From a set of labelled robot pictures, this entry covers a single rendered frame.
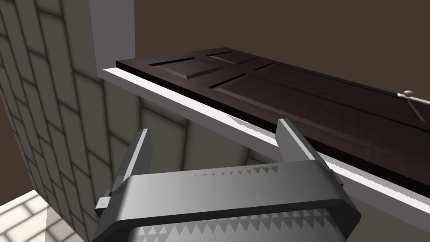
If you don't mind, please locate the silver door handle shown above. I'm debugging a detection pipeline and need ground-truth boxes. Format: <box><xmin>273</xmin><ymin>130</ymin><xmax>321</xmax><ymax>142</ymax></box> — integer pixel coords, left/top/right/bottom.
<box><xmin>397</xmin><ymin>90</ymin><xmax>430</xmax><ymax>105</ymax></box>

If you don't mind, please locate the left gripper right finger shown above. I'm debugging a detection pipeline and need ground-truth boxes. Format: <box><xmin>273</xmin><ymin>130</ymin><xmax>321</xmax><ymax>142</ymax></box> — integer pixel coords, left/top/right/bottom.
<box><xmin>275</xmin><ymin>118</ymin><xmax>344</xmax><ymax>187</ymax></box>

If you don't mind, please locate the dark brown panelled door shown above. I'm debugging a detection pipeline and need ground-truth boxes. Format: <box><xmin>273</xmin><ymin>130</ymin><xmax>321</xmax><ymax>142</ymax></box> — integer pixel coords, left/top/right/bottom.
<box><xmin>115</xmin><ymin>47</ymin><xmax>430</xmax><ymax>199</ymax></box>

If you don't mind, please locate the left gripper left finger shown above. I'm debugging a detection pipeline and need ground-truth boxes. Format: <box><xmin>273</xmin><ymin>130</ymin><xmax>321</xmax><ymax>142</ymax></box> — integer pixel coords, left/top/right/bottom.
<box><xmin>110</xmin><ymin>128</ymin><xmax>154</xmax><ymax>194</ymax></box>

